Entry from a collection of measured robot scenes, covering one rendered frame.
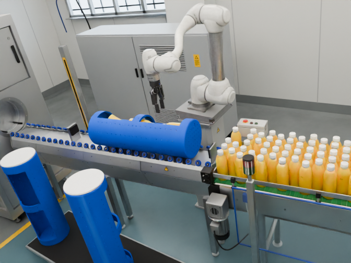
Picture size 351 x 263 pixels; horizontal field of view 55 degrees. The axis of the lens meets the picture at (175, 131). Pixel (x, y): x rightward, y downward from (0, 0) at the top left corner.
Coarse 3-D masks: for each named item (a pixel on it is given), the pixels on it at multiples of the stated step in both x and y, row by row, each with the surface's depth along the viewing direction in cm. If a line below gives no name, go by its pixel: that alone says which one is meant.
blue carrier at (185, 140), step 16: (96, 112) 272; (96, 128) 262; (112, 128) 255; (128, 128) 248; (144, 128) 242; (160, 128) 236; (176, 128) 230; (192, 128) 234; (96, 144) 275; (112, 144) 261; (128, 144) 251; (144, 144) 243; (160, 144) 236; (176, 144) 229; (192, 144) 237
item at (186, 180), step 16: (32, 128) 343; (16, 144) 331; (32, 144) 318; (64, 144) 300; (48, 160) 325; (64, 160) 308; (80, 160) 292; (96, 160) 281; (112, 160) 273; (128, 160) 264; (192, 160) 244; (208, 160) 240; (112, 176) 294; (128, 176) 279; (144, 176) 267; (160, 176) 255; (176, 176) 245; (192, 176) 238; (192, 192) 255
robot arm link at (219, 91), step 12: (204, 12) 232; (216, 12) 227; (228, 12) 228; (204, 24) 237; (216, 24) 230; (216, 36) 238; (216, 48) 242; (216, 60) 247; (216, 72) 252; (216, 84) 256; (228, 84) 259; (204, 96) 268; (216, 96) 260; (228, 96) 256
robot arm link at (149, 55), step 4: (144, 52) 216; (148, 52) 215; (152, 52) 216; (144, 56) 217; (148, 56) 215; (152, 56) 216; (156, 56) 216; (144, 60) 218; (148, 60) 216; (152, 60) 215; (144, 64) 220; (148, 64) 217; (152, 64) 215; (144, 68) 222; (148, 68) 219; (152, 68) 217; (148, 72) 221; (152, 72) 221; (156, 72) 222
